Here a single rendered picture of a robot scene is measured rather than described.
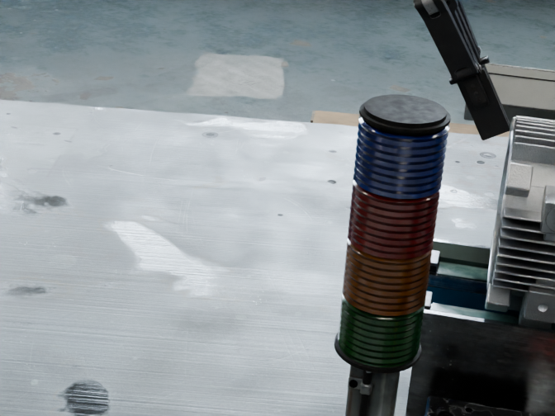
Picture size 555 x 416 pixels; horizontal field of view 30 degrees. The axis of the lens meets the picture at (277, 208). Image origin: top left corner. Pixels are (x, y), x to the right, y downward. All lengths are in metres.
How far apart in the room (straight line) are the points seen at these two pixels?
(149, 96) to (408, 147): 3.57
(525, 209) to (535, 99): 0.29
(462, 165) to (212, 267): 0.53
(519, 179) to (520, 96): 0.30
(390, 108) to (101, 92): 3.59
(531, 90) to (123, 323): 0.54
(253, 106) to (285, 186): 2.60
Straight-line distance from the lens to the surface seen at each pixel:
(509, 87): 1.24
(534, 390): 1.05
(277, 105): 4.17
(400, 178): 0.68
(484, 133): 1.07
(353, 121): 3.64
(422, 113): 0.68
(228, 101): 4.18
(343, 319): 0.75
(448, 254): 1.14
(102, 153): 1.65
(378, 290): 0.72
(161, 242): 1.38
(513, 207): 0.96
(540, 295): 0.97
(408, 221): 0.69
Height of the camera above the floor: 1.45
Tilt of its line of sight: 26 degrees down
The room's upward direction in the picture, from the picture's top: 4 degrees clockwise
